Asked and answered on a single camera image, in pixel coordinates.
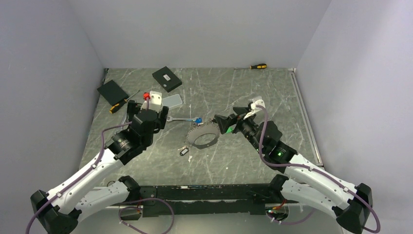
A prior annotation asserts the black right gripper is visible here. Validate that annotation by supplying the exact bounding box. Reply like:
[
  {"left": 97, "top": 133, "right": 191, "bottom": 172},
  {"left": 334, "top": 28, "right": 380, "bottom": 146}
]
[{"left": 214, "top": 106, "right": 264, "bottom": 153}]

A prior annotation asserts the green key tag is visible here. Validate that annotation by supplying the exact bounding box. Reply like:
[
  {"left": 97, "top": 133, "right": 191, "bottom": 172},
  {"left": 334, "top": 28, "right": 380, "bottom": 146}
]
[{"left": 226, "top": 127, "right": 233, "bottom": 134}]

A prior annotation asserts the round metal keyring plate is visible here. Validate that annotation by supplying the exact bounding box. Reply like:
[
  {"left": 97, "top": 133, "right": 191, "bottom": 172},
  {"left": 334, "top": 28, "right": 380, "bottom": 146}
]
[{"left": 186, "top": 121, "right": 221, "bottom": 150}]

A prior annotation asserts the black key tag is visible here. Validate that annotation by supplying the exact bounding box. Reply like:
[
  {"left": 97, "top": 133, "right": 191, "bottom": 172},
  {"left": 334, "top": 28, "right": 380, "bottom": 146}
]
[{"left": 178, "top": 146, "right": 189, "bottom": 156}]

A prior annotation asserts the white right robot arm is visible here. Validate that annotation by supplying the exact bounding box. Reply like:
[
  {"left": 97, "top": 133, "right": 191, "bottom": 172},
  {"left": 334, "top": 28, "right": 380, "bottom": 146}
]
[{"left": 214, "top": 106, "right": 381, "bottom": 234}]

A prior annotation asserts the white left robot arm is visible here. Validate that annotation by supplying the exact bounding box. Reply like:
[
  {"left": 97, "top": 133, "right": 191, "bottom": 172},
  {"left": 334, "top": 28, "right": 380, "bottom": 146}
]
[{"left": 25, "top": 100, "right": 169, "bottom": 234}]

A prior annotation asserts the small silver wrench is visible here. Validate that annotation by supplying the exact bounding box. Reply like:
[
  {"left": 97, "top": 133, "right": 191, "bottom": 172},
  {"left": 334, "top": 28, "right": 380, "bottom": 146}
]
[{"left": 167, "top": 116, "right": 197, "bottom": 122}]

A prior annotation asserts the yellow black screwdriver left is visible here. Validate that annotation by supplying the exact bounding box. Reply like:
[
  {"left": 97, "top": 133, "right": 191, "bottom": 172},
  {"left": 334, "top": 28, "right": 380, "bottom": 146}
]
[{"left": 109, "top": 90, "right": 140, "bottom": 114}]

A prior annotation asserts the yellow black screwdriver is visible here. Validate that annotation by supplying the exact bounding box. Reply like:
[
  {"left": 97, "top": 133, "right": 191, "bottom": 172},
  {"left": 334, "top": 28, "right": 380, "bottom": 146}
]
[
  {"left": 109, "top": 90, "right": 140, "bottom": 114},
  {"left": 235, "top": 63, "right": 267, "bottom": 70}
]

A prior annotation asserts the clear plastic container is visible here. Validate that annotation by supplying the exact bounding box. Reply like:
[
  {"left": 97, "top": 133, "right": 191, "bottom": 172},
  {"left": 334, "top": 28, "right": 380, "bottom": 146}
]
[{"left": 162, "top": 94, "right": 183, "bottom": 110}]

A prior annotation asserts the plain black box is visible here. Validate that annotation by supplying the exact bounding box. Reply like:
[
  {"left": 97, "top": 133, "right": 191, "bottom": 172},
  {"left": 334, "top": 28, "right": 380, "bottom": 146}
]
[{"left": 97, "top": 80, "right": 129, "bottom": 106}]

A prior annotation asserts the black box with label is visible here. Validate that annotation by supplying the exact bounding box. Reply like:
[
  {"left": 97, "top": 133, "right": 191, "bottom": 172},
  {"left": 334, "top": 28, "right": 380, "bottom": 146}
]
[{"left": 152, "top": 66, "right": 182, "bottom": 93}]

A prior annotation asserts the yellow black screwdriver far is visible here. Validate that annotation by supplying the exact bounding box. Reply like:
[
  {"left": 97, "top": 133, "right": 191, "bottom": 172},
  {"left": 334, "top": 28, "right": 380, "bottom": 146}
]
[{"left": 235, "top": 63, "right": 267, "bottom": 70}]

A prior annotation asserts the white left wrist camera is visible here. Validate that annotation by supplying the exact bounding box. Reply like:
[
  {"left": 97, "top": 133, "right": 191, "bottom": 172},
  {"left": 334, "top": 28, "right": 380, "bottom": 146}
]
[{"left": 142, "top": 91, "right": 163, "bottom": 112}]

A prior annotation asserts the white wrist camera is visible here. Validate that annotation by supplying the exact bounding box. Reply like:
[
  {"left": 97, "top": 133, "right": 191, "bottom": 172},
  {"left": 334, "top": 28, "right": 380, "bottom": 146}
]
[
  {"left": 244, "top": 96, "right": 265, "bottom": 120},
  {"left": 142, "top": 91, "right": 163, "bottom": 112}
]

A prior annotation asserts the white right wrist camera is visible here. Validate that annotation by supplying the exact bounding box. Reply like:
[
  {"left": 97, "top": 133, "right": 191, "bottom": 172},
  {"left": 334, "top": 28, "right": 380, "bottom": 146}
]
[{"left": 244, "top": 96, "right": 265, "bottom": 120}]

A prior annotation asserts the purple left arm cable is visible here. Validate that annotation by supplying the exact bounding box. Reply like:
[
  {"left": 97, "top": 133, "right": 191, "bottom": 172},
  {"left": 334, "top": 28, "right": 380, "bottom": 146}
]
[{"left": 25, "top": 120, "right": 133, "bottom": 234}]

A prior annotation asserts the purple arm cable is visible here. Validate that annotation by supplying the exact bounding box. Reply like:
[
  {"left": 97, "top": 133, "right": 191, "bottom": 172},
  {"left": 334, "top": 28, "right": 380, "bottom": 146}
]
[
  {"left": 25, "top": 120, "right": 133, "bottom": 234},
  {"left": 255, "top": 104, "right": 381, "bottom": 234}
]

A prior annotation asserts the aluminium frame rail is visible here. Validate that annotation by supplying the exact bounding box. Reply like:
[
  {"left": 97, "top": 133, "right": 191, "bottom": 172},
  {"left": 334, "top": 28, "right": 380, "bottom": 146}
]
[{"left": 51, "top": 68, "right": 352, "bottom": 234}]

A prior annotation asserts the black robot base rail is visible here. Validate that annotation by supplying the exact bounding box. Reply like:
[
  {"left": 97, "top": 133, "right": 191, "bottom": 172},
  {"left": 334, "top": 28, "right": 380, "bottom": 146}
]
[{"left": 108, "top": 177, "right": 299, "bottom": 217}]

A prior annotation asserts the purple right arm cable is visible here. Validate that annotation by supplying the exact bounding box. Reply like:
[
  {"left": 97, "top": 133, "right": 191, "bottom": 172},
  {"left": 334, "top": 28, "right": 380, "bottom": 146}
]
[{"left": 255, "top": 104, "right": 381, "bottom": 234}]

